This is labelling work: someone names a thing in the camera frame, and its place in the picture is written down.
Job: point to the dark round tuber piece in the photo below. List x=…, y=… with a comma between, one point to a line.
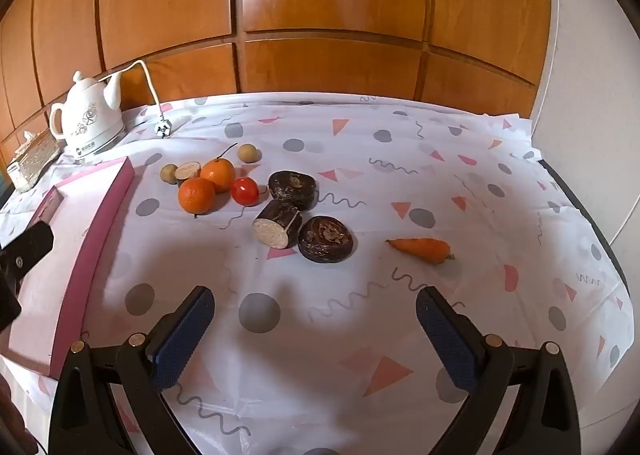
x=326, y=238
x=292, y=190

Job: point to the large dark cut tuber piece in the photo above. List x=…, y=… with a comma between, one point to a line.
x=277, y=230

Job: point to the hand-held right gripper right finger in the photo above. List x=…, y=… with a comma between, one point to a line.
x=447, y=340

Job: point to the white patterned tablecloth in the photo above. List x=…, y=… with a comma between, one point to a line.
x=350, y=335

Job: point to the orange carrot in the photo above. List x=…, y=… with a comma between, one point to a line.
x=422, y=250

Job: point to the white ceramic electric kettle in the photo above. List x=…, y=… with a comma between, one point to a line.
x=92, y=125

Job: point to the person's left hand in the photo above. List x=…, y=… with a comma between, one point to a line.
x=12, y=430

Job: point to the small dark cut tuber piece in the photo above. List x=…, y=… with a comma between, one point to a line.
x=187, y=169

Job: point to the red tomato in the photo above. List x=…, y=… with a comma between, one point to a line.
x=245, y=191

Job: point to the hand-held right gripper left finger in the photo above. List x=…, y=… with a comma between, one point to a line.
x=182, y=337

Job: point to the pink shallow box tray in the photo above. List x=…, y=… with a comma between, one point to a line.
x=65, y=260

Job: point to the orange mandarin with stem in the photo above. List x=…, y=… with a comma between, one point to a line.
x=217, y=175

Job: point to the small yellow potato on table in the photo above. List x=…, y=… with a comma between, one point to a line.
x=247, y=153

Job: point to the silver ornate tissue box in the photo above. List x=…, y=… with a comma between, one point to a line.
x=32, y=160

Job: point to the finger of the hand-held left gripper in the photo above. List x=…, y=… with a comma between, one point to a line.
x=27, y=247

